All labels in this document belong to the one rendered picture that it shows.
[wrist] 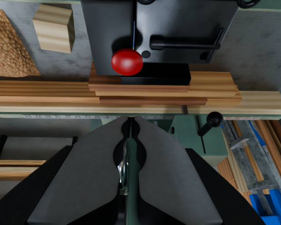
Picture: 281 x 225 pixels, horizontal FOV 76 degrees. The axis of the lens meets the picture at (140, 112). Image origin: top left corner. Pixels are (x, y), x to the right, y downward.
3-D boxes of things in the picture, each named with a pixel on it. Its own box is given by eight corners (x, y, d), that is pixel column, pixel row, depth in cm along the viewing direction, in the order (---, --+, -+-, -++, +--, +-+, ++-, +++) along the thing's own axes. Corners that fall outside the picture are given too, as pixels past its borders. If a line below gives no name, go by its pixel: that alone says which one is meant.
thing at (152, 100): (201, 78, 36) (208, 100, 33) (199, 83, 38) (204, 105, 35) (101, 76, 35) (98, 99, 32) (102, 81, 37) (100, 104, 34)
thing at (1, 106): (279, 91, 40) (289, 109, 38) (273, 96, 42) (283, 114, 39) (1, 86, 37) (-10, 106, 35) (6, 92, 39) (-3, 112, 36)
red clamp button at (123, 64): (143, 46, 16) (144, 54, 16) (142, 70, 19) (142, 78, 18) (109, 45, 16) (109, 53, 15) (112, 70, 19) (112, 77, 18)
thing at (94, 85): (185, 63, 33) (190, 85, 30) (183, 70, 34) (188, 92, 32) (92, 61, 32) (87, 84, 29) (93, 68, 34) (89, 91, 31)
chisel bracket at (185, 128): (215, 106, 30) (230, 156, 25) (191, 140, 42) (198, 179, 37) (171, 105, 29) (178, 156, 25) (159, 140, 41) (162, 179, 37)
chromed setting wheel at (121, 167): (128, 125, 40) (127, 183, 34) (128, 146, 51) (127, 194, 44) (114, 125, 40) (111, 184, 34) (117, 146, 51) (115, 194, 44)
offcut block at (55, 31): (72, 9, 24) (67, 25, 22) (75, 37, 28) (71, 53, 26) (40, 3, 24) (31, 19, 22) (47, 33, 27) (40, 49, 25)
